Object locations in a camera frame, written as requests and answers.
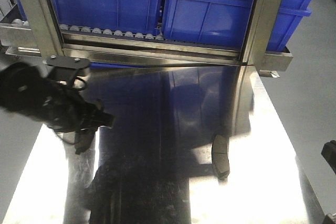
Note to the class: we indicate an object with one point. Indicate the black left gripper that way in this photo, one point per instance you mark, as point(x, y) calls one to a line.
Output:
point(62, 109)

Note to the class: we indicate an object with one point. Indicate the grey brake pad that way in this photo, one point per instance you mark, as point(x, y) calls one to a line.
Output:
point(220, 159)
point(83, 140)

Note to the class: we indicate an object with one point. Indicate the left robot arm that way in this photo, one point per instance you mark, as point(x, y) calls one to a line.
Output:
point(14, 80)

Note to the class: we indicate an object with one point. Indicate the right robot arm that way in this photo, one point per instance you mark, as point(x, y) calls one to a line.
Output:
point(328, 153)

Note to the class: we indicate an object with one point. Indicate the white roller conveyor track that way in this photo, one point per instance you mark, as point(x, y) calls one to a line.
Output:
point(96, 30)

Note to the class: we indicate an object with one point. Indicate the steel work table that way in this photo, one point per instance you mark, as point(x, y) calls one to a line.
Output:
point(155, 166)

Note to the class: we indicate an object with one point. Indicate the left blue plastic crate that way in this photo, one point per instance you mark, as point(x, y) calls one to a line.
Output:
point(138, 16)

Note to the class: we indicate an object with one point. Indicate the blue plastic crate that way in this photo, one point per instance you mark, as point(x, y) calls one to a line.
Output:
point(138, 16)
point(224, 22)

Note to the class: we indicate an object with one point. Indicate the right blue plastic crate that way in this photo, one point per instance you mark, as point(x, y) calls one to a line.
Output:
point(224, 22)

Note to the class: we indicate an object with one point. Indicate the grey left camera mount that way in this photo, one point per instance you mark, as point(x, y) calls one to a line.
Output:
point(66, 69)

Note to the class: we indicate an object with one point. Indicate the stainless steel rack frame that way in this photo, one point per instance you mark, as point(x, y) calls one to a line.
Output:
point(143, 59)

